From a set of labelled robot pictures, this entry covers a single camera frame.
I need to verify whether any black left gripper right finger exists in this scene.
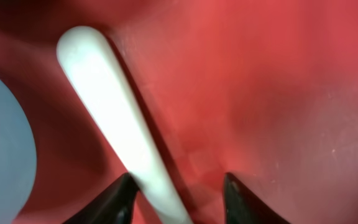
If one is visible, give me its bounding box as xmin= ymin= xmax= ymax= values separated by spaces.
xmin=223 ymin=172 xmax=289 ymax=224

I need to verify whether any light blue bowl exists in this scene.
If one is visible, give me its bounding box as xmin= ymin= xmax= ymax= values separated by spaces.
xmin=0 ymin=80 xmax=37 ymax=223

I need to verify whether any red plastic tray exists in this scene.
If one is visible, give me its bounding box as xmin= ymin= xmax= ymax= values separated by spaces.
xmin=0 ymin=0 xmax=358 ymax=223

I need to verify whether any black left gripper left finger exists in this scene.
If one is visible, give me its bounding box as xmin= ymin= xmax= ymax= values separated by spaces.
xmin=63 ymin=172 xmax=139 ymax=224

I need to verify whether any white plastic spoon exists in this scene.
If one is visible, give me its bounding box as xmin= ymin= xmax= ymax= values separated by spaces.
xmin=57 ymin=26 xmax=192 ymax=224

